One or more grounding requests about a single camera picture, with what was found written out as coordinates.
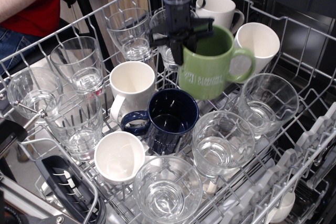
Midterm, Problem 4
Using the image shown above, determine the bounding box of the clear glass front centre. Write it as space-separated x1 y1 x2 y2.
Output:
133 155 203 223

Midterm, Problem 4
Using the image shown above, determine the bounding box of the clear glass centre right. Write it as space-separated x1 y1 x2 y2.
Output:
192 110 255 178

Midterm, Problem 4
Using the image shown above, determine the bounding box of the grey wire dishwasher rack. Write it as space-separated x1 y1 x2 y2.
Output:
1 0 335 223

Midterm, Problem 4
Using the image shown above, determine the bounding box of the tall white mug rear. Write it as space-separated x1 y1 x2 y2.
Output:
195 0 245 34

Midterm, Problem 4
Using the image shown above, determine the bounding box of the person in red shirt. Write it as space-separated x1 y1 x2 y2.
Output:
1 0 60 74

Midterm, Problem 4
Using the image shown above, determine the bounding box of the black rack handle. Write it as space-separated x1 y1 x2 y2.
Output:
35 155 95 223

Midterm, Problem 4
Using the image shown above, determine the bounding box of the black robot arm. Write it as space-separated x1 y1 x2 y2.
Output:
148 0 214 66

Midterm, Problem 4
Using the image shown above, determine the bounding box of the clear glass far left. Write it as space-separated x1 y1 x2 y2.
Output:
7 67 63 119

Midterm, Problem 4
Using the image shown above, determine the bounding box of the tall white cup tilted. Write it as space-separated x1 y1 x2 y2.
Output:
234 22 280 74

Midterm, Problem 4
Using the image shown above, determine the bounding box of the white mug with handle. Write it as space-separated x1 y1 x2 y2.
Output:
109 61 155 125

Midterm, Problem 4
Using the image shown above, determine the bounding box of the white bowl lower rack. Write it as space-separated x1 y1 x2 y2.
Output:
268 192 296 223

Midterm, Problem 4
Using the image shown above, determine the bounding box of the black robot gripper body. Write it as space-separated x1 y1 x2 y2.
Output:
148 0 214 47

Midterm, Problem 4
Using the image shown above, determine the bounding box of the white mug front tilted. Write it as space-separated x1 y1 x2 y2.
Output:
94 131 145 185

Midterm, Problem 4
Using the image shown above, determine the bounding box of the navy blue ceramic mug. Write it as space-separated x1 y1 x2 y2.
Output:
121 88 199 155

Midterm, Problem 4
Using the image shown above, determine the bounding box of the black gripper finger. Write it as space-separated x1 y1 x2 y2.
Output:
170 39 183 66
186 36 197 52

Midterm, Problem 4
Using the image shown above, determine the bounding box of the clear glass rear left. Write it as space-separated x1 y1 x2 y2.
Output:
106 7 152 63

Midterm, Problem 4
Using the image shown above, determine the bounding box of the tall clear glass left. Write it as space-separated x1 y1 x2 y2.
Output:
50 36 104 95

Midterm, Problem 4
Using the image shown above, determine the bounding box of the clear glass rear centre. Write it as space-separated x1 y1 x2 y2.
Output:
150 9 179 72

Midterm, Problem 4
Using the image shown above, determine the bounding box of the clear glass front left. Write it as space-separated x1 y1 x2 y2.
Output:
46 90 103 162

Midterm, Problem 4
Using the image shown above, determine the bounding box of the green ceramic mug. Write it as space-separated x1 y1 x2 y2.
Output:
178 26 256 100

